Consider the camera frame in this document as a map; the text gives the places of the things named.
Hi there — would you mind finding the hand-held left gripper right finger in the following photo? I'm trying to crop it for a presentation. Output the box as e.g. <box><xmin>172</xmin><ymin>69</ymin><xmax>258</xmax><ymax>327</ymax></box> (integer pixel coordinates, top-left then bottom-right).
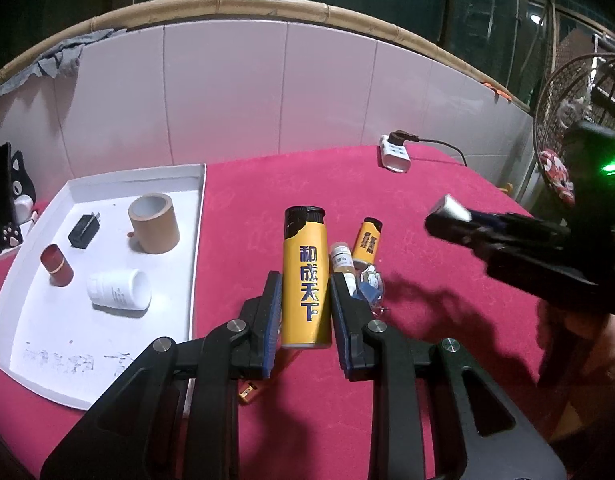
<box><xmin>329</xmin><ymin>274</ymin><xmax>568</xmax><ymax>480</ymax></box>

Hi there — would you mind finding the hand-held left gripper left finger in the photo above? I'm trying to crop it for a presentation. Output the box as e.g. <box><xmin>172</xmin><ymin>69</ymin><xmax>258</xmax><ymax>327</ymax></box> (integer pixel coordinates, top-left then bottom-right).
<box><xmin>40</xmin><ymin>270</ymin><xmax>283</xmax><ymax>480</ymax></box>

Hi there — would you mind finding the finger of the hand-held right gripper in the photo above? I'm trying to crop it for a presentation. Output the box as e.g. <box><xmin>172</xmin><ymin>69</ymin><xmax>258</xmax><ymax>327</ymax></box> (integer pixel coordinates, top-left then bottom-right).
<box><xmin>467</xmin><ymin>209</ymin><xmax>573</xmax><ymax>241</ymax></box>
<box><xmin>465</xmin><ymin>232</ymin><xmax>555</xmax><ymax>275</ymax></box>

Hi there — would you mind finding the large yellow lighter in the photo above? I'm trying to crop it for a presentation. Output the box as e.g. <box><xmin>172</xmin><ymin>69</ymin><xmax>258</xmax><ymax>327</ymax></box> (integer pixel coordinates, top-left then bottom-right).
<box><xmin>280</xmin><ymin>205</ymin><xmax>334</xmax><ymax>350</ymax></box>

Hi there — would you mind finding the black silver-capped tube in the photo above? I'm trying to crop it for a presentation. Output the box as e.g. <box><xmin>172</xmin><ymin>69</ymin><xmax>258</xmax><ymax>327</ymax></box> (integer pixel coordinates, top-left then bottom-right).
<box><xmin>424</xmin><ymin>194</ymin><xmax>475</xmax><ymax>247</ymax></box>

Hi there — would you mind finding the white tray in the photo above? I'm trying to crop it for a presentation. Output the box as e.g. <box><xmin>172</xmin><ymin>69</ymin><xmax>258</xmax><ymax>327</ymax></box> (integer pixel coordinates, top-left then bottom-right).
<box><xmin>0</xmin><ymin>162</ymin><xmax>208</xmax><ymax>411</ymax></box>

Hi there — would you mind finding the person's right forearm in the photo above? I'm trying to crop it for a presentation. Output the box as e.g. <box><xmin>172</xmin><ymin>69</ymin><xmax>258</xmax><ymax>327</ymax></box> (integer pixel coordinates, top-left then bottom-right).
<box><xmin>552</xmin><ymin>310</ymin><xmax>615</xmax><ymax>441</ymax></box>

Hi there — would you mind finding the red patterned seat cushion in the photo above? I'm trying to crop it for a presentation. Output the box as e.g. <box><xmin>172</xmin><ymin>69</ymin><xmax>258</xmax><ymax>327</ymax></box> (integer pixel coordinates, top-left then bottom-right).
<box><xmin>537</xmin><ymin>147</ymin><xmax>577</xmax><ymax>207</ymax></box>

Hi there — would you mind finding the small clear bottle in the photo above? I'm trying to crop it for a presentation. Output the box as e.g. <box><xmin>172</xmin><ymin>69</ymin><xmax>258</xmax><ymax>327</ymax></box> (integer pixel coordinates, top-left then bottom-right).
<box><xmin>329</xmin><ymin>241</ymin><xmax>355</xmax><ymax>281</ymax></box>

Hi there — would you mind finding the orange lighter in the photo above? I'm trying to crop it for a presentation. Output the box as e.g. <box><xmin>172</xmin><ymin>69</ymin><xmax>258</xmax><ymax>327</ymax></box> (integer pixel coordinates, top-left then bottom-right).
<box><xmin>238</xmin><ymin>347</ymin><xmax>301</xmax><ymax>406</ymax></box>

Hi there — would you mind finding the small yellow lighter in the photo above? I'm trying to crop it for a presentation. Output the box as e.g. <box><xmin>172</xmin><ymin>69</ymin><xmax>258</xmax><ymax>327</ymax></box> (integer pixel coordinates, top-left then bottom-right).
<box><xmin>351</xmin><ymin>216</ymin><xmax>383</xmax><ymax>264</ymax></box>

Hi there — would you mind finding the white hanging ornament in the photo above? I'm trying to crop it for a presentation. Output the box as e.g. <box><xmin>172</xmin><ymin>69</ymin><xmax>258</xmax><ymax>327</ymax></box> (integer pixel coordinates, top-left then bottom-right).
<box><xmin>560</xmin><ymin>97</ymin><xmax>588</xmax><ymax>126</ymax></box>

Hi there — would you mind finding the hanging wicker chair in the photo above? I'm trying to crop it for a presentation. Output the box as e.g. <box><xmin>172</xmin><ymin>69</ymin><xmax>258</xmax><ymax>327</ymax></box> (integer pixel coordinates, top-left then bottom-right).
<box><xmin>531</xmin><ymin>52</ymin><xmax>615</xmax><ymax>211</ymax></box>

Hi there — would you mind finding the orange cloth scrap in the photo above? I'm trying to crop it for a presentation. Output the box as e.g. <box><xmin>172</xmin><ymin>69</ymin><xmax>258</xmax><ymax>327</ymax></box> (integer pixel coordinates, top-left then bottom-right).
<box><xmin>482</xmin><ymin>80</ymin><xmax>513</xmax><ymax>102</ymax></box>

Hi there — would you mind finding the white power strip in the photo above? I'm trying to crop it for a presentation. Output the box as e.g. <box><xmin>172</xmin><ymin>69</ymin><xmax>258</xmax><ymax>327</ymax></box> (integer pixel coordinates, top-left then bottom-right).
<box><xmin>379</xmin><ymin>133</ymin><xmax>413</xmax><ymax>173</ymax></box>

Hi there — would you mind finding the pink tablecloth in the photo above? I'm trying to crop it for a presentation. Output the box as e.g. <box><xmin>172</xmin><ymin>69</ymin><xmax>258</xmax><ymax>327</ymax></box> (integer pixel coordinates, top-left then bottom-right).
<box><xmin>0</xmin><ymin>142</ymin><xmax>615</xmax><ymax>480</ymax></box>

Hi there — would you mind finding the brown tape roll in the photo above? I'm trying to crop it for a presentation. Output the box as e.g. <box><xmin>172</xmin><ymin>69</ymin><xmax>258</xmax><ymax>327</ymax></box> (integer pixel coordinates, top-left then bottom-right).
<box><xmin>128</xmin><ymin>192</ymin><xmax>181</xmax><ymax>256</ymax></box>

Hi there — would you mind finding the white pill bottle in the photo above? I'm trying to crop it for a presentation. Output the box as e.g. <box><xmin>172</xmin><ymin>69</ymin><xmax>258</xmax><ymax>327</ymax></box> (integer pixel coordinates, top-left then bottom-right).
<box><xmin>86</xmin><ymin>269</ymin><xmax>152</xmax><ymax>311</ymax></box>

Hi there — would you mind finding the black charger plug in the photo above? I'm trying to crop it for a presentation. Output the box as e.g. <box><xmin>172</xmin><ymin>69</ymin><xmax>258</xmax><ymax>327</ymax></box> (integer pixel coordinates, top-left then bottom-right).
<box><xmin>68</xmin><ymin>212</ymin><xmax>104</xmax><ymax>251</ymax></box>

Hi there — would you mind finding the red cylinder container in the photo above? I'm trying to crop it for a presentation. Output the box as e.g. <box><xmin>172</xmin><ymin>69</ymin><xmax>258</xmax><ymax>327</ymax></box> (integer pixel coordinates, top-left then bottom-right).
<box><xmin>40</xmin><ymin>244</ymin><xmax>74</xmax><ymax>287</ymax></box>

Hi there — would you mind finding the black cat phone holder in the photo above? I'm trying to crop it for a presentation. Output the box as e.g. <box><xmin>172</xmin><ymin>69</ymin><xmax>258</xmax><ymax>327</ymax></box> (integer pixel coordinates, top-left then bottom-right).
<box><xmin>0</xmin><ymin>150</ymin><xmax>37</xmax><ymax>261</ymax></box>

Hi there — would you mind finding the grey cloth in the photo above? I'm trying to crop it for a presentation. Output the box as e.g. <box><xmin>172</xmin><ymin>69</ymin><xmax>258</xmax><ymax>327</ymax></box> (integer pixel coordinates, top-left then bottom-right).
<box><xmin>0</xmin><ymin>27</ymin><xmax>128</xmax><ymax>108</ymax></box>

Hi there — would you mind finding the black plug with cable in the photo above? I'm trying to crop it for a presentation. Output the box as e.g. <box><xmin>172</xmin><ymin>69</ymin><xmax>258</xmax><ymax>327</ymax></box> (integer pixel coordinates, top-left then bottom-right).
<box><xmin>387</xmin><ymin>130</ymin><xmax>468</xmax><ymax>167</ymax></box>

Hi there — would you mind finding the bamboo rail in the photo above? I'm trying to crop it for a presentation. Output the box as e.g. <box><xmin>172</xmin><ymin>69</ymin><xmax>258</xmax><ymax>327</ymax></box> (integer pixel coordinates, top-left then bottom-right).
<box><xmin>0</xmin><ymin>0</ymin><xmax>531</xmax><ymax>111</ymax></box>

